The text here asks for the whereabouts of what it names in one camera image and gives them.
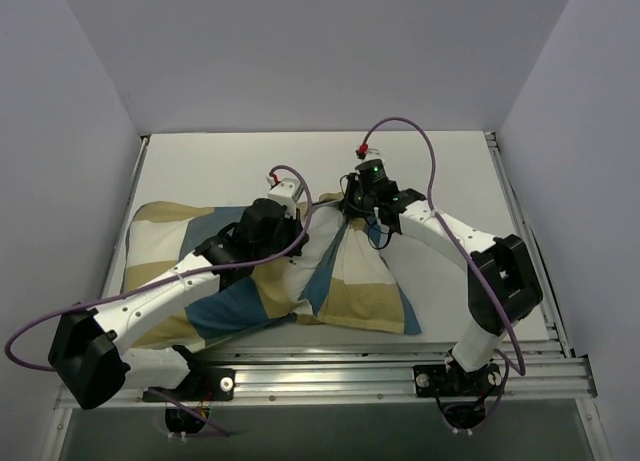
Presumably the blue beige checked pillowcase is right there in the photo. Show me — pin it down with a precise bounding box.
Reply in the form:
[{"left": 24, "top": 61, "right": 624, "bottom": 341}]
[{"left": 121, "top": 193, "right": 421, "bottom": 352}]

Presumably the white pillow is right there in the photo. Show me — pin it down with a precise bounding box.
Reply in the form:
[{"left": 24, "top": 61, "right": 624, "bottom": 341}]
[{"left": 283, "top": 201, "right": 344, "bottom": 302}]

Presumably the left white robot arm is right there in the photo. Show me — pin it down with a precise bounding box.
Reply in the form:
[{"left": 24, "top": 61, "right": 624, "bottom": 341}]
[{"left": 48, "top": 198, "right": 310, "bottom": 410}]

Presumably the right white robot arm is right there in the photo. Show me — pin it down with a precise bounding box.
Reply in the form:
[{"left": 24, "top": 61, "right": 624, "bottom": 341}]
[{"left": 341, "top": 159, "right": 543, "bottom": 394}]

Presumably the black thin wire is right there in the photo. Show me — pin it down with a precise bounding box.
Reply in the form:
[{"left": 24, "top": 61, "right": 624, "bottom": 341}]
[{"left": 339, "top": 173, "right": 394, "bottom": 252}]

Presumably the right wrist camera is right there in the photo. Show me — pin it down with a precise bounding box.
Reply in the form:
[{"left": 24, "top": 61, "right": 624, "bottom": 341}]
[{"left": 355, "top": 142, "right": 382, "bottom": 162}]

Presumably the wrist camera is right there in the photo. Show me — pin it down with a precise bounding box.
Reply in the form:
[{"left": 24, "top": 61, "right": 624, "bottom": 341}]
[
  {"left": 355, "top": 142, "right": 382, "bottom": 162},
  {"left": 266, "top": 174, "right": 304, "bottom": 217}
]

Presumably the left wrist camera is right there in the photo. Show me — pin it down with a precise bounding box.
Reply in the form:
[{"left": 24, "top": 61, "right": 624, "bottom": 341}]
[{"left": 266, "top": 174, "right": 304, "bottom": 217}]

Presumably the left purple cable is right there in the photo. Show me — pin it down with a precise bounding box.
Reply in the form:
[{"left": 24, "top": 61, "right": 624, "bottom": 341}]
[{"left": 4, "top": 165, "right": 314, "bottom": 438}]

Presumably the left side aluminium rail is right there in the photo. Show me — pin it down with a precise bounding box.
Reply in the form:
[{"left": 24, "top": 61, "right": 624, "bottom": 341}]
[{"left": 112, "top": 135, "right": 150, "bottom": 255}]

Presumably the aluminium mounting rail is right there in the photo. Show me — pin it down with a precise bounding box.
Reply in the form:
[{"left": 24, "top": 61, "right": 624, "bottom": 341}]
[{"left": 52, "top": 345, "right": 599, "bottom": 410}]

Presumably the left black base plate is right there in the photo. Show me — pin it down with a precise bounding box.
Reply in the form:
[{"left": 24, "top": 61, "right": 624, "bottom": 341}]
[{"left": 157, "top": 367, "right": 236, "bottom": 402}]

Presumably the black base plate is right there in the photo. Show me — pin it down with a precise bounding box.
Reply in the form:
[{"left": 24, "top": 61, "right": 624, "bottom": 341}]
[
  {"left": 157, "top": 367, "right": 236, "bottom": 402},
  {"left": 412, "top": 363, "right": 504, "bottom": 399}
]

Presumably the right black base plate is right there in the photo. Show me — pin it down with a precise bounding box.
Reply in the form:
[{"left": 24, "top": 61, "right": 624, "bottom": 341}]
[{"left": 412, "top": 363, "right": 504, "bottom": 399}]

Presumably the right side aluminium rail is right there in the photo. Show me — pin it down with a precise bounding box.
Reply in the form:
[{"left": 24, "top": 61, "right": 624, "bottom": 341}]
[{"left": 484, "top": 132, "right": 575, "bottom": 358}]

